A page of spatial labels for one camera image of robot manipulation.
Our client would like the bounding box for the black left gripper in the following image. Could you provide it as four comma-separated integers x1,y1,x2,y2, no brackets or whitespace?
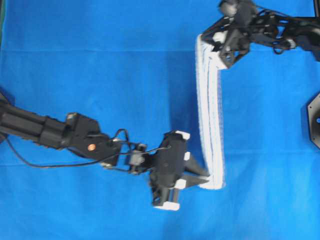
149,130,210,210

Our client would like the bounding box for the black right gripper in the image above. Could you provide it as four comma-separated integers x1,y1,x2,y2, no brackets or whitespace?
201,0,257,69

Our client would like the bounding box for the blue white striped towel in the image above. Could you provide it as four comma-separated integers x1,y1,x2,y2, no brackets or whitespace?
195,34,225,190

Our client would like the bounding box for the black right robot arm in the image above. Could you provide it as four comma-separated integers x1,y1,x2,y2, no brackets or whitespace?
199,0,320,69

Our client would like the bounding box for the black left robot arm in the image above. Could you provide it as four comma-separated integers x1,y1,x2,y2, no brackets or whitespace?
0,95,210,211

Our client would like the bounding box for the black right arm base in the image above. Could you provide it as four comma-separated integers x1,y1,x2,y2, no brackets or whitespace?
301,92,320,150

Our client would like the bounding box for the blue table cloth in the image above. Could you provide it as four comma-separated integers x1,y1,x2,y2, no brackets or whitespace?
0,0,320,240

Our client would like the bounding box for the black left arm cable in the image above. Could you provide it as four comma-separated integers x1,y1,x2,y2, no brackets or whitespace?
4,128,173,170

